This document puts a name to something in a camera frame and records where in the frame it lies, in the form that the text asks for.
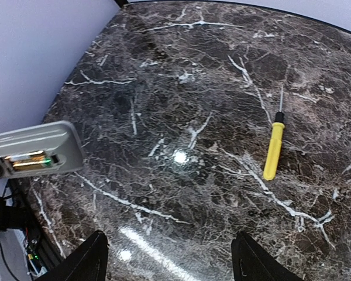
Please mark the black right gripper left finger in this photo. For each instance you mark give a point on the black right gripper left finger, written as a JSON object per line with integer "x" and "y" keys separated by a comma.
{"x": 88, "y": 262}

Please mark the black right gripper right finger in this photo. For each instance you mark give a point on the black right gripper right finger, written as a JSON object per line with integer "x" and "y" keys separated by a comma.
{"x": 252, "y": 262}

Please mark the grey remote control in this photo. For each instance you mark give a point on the grey remote control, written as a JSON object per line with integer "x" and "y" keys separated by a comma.
{"x": 58, "y": 139}

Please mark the yellow handled screwdriver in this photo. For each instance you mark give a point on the yellow handled screwdriver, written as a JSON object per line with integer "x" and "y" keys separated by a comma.
{"x": 274, "y": 150}

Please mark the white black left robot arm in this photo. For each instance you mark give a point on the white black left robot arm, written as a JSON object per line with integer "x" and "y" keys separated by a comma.
{"x": 11, "y": 217}

